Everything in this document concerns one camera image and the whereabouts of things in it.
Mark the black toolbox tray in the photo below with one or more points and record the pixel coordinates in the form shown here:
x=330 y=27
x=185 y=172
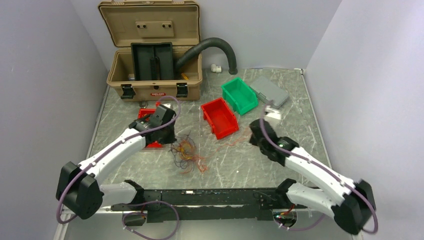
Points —
x=153 y=61

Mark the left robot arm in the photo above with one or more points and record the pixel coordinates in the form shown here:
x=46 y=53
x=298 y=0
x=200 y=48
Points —
x=81 y=186

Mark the right red plastic bin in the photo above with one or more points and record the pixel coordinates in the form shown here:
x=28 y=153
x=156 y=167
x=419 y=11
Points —
x=221 y=119

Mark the green plastic bin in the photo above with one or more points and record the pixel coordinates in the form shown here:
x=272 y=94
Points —
x=239 y=96

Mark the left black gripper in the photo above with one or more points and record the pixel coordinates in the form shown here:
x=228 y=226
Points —
x=171 y=138

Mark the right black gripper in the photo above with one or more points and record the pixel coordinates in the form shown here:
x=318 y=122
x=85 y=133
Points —
x=252 y=140

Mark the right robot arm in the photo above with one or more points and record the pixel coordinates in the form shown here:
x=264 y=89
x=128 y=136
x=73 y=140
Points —
x=351 y=204

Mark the tan plastic toolbox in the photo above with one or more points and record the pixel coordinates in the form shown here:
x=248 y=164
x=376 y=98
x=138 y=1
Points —
x=150 y=36

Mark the left red plastic bin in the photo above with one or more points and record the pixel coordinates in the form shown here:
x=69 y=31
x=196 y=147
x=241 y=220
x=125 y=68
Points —
x=142 y=113

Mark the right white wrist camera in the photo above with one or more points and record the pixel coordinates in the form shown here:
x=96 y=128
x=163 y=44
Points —
x=272 y=114

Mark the grey plastic case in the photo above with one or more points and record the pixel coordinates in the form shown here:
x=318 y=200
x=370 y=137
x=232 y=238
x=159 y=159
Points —
x=269 y=92

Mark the yellow item in toolbox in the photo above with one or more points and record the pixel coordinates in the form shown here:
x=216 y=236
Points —
x=184 y=76

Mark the white pipe fitting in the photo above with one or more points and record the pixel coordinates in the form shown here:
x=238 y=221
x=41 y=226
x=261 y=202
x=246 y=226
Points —
x=216 y=68

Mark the red plastic bin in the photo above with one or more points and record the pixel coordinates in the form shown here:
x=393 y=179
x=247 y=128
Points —
x=142 y=113
x=221 y=119

